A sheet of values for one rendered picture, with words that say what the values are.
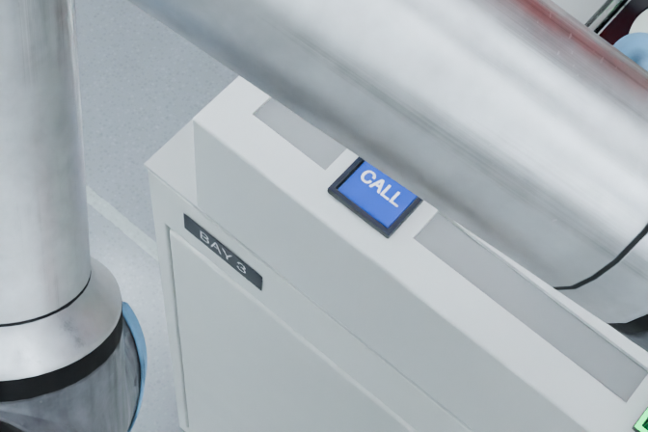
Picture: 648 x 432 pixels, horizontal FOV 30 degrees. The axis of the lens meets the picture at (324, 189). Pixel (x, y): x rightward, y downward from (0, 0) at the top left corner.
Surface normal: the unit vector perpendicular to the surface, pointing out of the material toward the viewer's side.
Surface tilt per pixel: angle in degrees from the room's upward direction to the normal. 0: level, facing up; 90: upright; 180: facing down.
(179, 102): 0
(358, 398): 90
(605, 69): 28
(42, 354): 22
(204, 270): 90
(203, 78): 0
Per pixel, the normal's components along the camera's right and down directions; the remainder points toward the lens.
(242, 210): -0.64, 0.66
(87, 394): 0.79, 0.35
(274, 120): 0.07, -0.47
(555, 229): -0.26, 0.65
